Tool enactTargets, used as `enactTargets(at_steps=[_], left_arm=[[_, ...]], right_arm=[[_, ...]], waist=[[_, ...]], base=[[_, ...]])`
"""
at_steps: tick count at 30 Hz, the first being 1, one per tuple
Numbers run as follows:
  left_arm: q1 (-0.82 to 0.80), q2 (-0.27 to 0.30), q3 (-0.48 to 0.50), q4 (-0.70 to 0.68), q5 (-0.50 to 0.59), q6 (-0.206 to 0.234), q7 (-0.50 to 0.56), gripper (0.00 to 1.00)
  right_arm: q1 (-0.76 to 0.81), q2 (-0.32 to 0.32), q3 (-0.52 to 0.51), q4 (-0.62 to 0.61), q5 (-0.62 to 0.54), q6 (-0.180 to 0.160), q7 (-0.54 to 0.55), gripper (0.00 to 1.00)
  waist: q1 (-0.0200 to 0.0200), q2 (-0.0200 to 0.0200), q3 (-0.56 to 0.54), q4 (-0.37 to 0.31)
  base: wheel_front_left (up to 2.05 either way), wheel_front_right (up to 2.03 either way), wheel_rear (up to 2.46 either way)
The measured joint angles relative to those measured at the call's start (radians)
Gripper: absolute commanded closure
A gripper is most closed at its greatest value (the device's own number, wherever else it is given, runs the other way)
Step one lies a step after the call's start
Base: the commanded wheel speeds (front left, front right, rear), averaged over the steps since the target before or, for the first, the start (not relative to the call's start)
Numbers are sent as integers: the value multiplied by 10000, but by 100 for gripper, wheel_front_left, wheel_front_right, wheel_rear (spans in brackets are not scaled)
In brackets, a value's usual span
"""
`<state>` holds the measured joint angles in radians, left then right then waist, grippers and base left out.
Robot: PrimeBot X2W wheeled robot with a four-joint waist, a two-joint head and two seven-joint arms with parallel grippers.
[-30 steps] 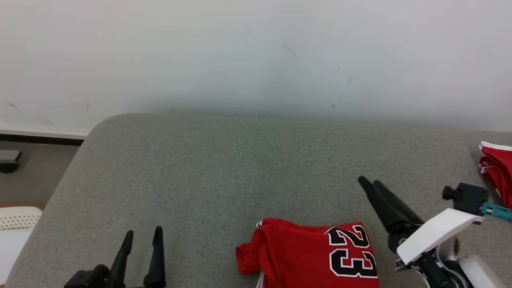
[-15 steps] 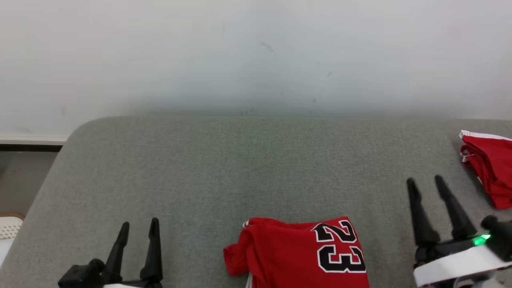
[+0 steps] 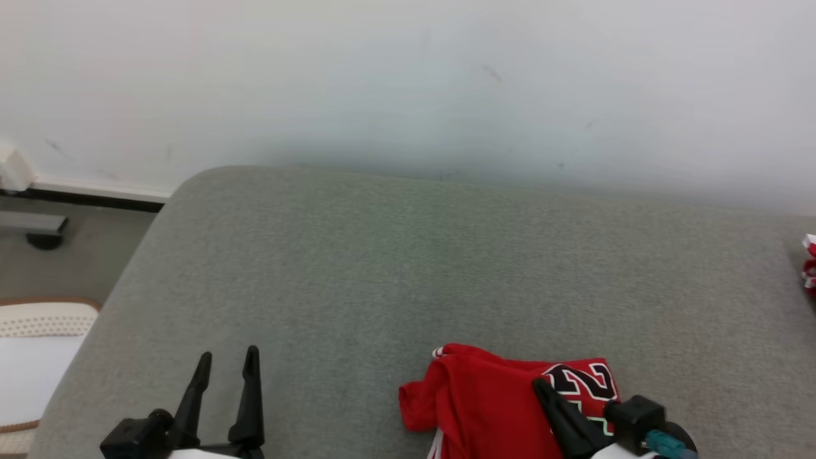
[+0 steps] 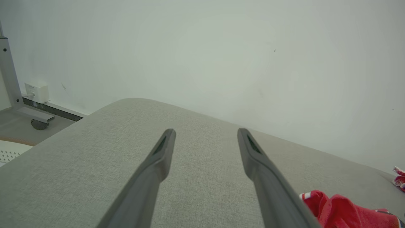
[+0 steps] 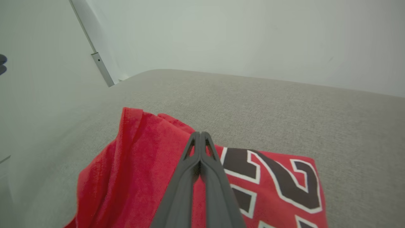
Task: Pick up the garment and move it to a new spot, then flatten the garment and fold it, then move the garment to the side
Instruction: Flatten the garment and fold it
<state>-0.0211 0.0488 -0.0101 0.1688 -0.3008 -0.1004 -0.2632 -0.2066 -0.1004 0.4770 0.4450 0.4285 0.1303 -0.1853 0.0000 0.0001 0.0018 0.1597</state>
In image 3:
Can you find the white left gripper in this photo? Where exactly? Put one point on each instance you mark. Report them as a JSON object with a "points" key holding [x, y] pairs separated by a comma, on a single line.
{"points": [[213, 453]]}

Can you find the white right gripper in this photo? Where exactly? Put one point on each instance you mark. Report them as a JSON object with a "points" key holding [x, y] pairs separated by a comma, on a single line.
{"points": [[628, 454]]}

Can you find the red t-shirt with white sleeves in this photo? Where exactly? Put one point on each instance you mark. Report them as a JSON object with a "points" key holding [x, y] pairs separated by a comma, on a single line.
{"points": [[484, 401]]}

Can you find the red jersey with white trim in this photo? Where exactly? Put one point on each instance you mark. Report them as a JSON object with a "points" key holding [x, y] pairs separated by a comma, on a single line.
{"points": [[811, 268]]}

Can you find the white perforated laundry basket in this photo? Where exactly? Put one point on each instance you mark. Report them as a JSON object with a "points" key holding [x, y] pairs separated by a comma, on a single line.
{"points": [[38, 370]]}

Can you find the grey fabric sofa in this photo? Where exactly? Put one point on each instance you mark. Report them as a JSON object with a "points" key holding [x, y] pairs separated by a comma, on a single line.
{"points": [[414, 268]]}

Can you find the black skirting strip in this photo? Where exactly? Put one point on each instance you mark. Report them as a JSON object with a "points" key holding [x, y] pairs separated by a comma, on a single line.
{"points": [[89, 200]]}

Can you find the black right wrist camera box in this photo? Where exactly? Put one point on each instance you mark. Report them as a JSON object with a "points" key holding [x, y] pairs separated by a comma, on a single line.
{"points": [[634, 414]]}

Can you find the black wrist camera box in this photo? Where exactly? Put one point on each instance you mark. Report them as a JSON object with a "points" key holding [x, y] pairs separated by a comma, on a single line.
{"points": [[634, 414], [134, 437]]}

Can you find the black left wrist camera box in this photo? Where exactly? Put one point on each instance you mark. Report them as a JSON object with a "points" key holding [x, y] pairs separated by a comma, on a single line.
{"points": [[134, 437]]}

